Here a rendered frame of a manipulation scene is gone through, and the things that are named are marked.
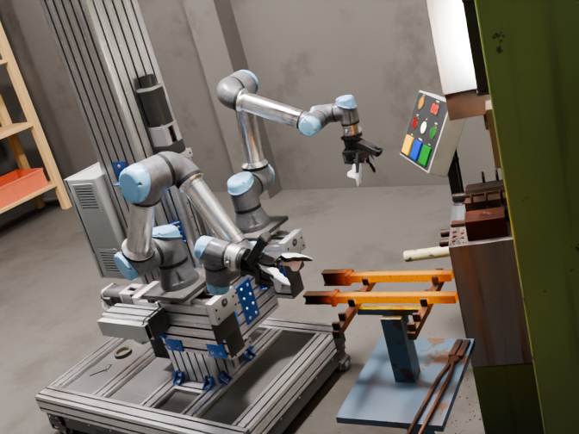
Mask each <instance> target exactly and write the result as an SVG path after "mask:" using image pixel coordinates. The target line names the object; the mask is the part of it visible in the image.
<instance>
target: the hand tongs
mask: <svg viewBox="0 0 579 434"><path fill-rule="evenodd" d="M469 346H470V339H465V340H464V341H463V340H462V339H457V340H456V342H455V343H454V345H453V346H452V348H451V351H450V352H449V354H448V356H449V357H448V363H447V364H446V365H445V366H444V368H443V369H442V370H441V371H440V373H439V375H438V376H437V378H436V380H435V382H434V383H433V385H432V387H431V389H430V390H429V392H428V394H427V396H426V398H425V399H424V401H423V403H422V405H421V407H420V409H419V411H418V412H417V414H416V415H415V417H414V420H413V422H412V424H411V425H410V426H409V428H408V431H407V433H406V434H411V433H412V431H413V429H414V427H415V426H416V424H417V422H418V420H419V418H420V416H421V414H422V413H423V411H424V409H425V407H426V405H427V403H428V401H429V400H430V398H431V396H432V395H433V392H434V390H435V388H436V387H437V385H438V384H439V381H440V379H441V378H442V376H443V375H444V373H445V372H446V371H447V370H448V369H449V368H450V371H449V374H448V376H447V378H446V380H445V383H444V385H443V387H442V388H441V389H440V391H439V394H438V396H437V398H436V400H435V401H434V403H433V406H432V408H431V409H430V411H429V413H428V414H427V416H426V419H425V421H424V423H423V425H422V426H421V428H420V430H419V432H418V434H423V432H424V430H425V429H426V427H427V425H428V423H429V421H430V419H431V417H432V415H433V413H434V411H435V409H436V407H437V405H438V403H439V402H440V400H441V398H442V396H443V394H444V392H445V390H446V388H447V386H448V384H449V382H450V380H451V377H452V374H453V370H454V367H455V364H457V363H459V358H460V359H463V357H464V355H465V353H466V351H467V350H468V348H469Z"/></svg>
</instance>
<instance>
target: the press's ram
mask: <svg viewBox="0 0 579 434"><path fill-rule="evenodd" d="M426 6H427V12H428V16H429V21H430V26H431V30H432V36H433V44H434V49H435V53H436V59H437V63H438V68H439V76H440V82H441V86H442V91H443V94H444V95H447V94H451V93H456V92H460V91H465V90H473V89H476V79H475V73H474V68H473V63H472V57H471V52H470V43H469V37H468V32H467V27H466V21H465V17H464V7H463V4H462V2H461V0H426Z"/></svg>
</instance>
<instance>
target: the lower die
mask: <svg viewBox="0 0 579 434"><path fill-rule="evenodd" d="M501 185H504V181H503V179H502V180H499V181H496V180H495V181H490V182H485V183H473V184H468V185H466V187H465V191H466V190H472V189H483V188H488V187H494V186H501ZM486 192H487V193H488V201H489V207H490V208H497V207H500V206H501V198H500V193H499V189H498V190H492V191H486ZM472 195H473V202H474V207H475V210H479V209H485V208H486V201H485V195H484V192H480V193H474V194H472ZM464 198H465V200H464V205H465V210H466V212H469V211H472V210H471V209H472V207H471V202H470V194H468V195H464ZM502 198H503V203H504V206H507V197H506V191H505V189H502Z"/></svg>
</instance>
